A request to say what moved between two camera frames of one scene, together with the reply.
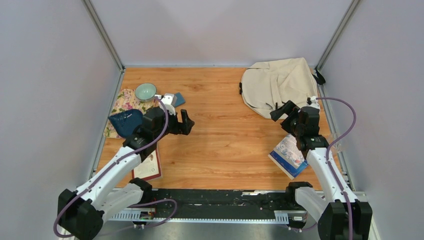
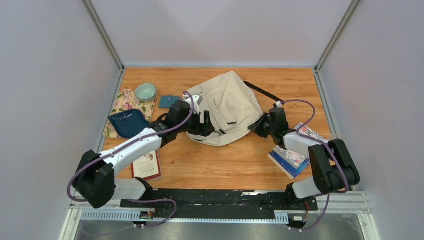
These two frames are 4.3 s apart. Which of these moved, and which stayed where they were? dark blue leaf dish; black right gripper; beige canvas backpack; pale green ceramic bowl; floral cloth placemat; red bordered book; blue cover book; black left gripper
Moved: black right gripper; black left gripper; beige canvas backpack
Stayed: floral cloth placemat; blue cover book; pale green ceramic bowl; red bordered book; dark blue leaf dish
